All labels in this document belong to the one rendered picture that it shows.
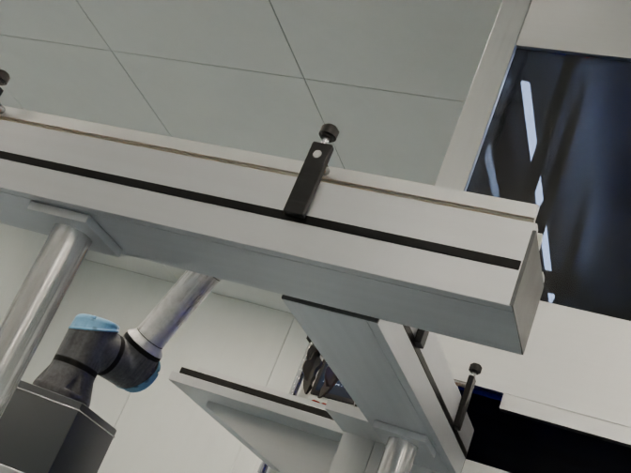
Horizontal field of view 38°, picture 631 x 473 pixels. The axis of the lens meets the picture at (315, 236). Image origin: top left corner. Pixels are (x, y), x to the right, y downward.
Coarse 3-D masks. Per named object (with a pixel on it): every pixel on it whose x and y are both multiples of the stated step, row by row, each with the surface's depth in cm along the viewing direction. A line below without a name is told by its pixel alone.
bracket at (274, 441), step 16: (224, 416) 190; (240, 416) 189; (256, 416) 188; (240, 432) 188; (256, 432) 187; (272, 432) 186; (288, 432) 185; (304, 432) 184; (256, 448) 185; (272, 448) 184; (288, 448) 183; (304, 448) 182; (320, 448) 181; (336, 448) 180; (272, 464) 183; (288, 464) 182; (304, 464) 181; (320, 464) 180
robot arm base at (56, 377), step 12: (60, 360) 226; (72, 360) 226; (48, 372) 225; (60, 372) 224; (72, 372) 225; (84, 372) 227; (96, 372) 230; (36, 384) 224; (48, 384) 222; (60, 384) 222; (72, 384) 224; (84, 384) 226; (72, 396) 222; (84, 396) 225
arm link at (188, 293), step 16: (192, 272) 239; (176, 288) 240; (192, 288) 239; (208, 288) 240; (160, 304) 240; (176, 304) 238; (192, 304) 240; (144, 320) 241; (160, 320) 238; (176, 320) 239; (128, 336) 239; (144, 336) 238; (160, 336) 239; (128, 352) 236; (144, 352) 237; (160, 352) 241; (128, 368) 236; (144, 368) 238; (160, 368) 244; (128, 384) 239; (144, 384) 240
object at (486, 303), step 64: (0, 128) 116; (64, 128) 117; (0, 192) 113; (64, 192) 108; (128, 192) 105; (192, 192) 102; (256, 192) 100; (320, 192) 98; (384, 192) 99; (448, 192) 97; (192, 256) 107; (256, 256) 99; (320, 256) 94; (384, 256) 92; (448, 256) 90; (512, 256) 88; (448, 320) 95; (512, 320) 89
